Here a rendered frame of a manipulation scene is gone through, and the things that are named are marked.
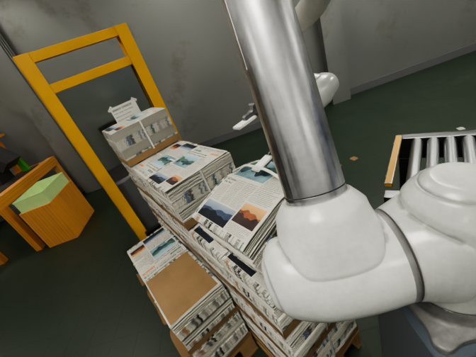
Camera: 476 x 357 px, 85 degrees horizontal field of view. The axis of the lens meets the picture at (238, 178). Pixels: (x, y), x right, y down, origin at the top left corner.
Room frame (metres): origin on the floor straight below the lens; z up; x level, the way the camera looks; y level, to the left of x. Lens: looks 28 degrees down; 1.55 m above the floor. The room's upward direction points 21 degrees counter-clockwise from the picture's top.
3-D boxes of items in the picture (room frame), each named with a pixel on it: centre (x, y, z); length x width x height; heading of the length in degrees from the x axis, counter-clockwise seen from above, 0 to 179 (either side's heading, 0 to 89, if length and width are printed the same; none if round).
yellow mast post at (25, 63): (2.00, 0.98, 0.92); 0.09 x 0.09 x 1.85; 28
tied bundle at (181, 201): (1.24, 0.22, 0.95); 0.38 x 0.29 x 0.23; 118
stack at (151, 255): (1.14, 0.55, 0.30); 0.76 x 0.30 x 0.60; 28
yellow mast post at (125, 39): (2.30, 0.40, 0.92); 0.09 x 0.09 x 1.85; 28
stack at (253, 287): (1.12, 0.15, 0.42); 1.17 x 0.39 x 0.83; 28
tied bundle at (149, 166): (1.50, 0.35, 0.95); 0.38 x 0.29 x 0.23; 116
